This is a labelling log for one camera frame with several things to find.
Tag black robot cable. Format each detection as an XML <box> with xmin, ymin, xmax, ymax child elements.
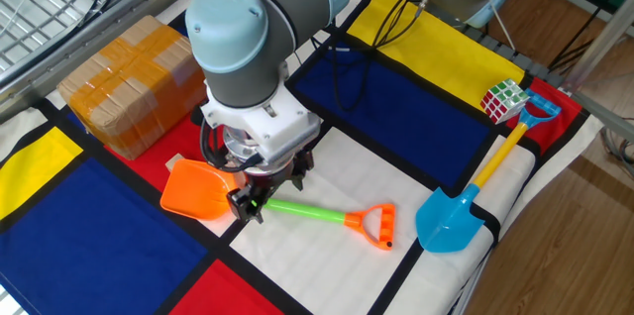
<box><xmin>198</xmin><ymin>0</ymin><xmax>437</xmax><ymax>173</ymax></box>

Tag black cable silver plug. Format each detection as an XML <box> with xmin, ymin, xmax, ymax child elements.
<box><xmin>370</xmin><ymin>0</ymin><xmax>447</xmax><ymax>52</ymax></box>

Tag orange toy shovel green handle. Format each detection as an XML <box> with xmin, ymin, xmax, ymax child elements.
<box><xmin>158</xmin><ymin>157</ymin><xmax>397</xmax><ymax>252</ymax></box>

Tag white cable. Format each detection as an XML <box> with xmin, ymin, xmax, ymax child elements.
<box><xmin>478</xmin><ymin>0</ymin><xmax>517</xmax><ymax>56</ymax></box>

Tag grey cable bundle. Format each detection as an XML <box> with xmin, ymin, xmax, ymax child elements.
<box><xmin>601</xmin><ymin>116</ymin><xmax>634</xmax><ymax>180</ymax></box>

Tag taped cardboard box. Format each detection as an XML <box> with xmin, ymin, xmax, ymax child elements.
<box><xmin>56</xmin><ymin>14</ymin><xmax>209</xmax><ymax>161</ymax></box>

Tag Mondrian pattern tablecloth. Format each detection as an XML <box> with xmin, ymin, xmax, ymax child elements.
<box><xmin>0</xmin><ymin>0</ymin><xmax>605</xmax><ymax>315</ymax></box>

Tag black floor cables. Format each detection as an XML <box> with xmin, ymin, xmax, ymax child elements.
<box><xmin>547</xmin><ymin>7</ymin><xmax>603</xmax><ymax>73</ymax></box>

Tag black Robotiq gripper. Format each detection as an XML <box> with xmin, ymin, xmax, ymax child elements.
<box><xmin>226</xmin><ymin>151</ymin><xmax>317</xmax><ymax>225</ymax></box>

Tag aluminium frame post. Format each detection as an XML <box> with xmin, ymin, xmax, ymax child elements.
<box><xmin>562</xmin><ymin>0</ymin><xmax>634</xmax><ymax>94</ymax></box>

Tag metal wire rack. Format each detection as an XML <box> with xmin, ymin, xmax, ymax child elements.
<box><xmin>0</xmin><ymin>0</ymin><xmax>199</xmax><ymax>123</ymax></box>

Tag Rubik's cube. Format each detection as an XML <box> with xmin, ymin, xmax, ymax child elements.
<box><xmin>478</xmin><ymin>78</ymin><xmax>531</xmax><ymax>126</ymax></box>

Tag blue toy shovel yellow handle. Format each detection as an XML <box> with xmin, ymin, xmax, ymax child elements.
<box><xmin>414</xmin><ymin>87</ymin><xmax>564</xmax><ymax>255</ymax></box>

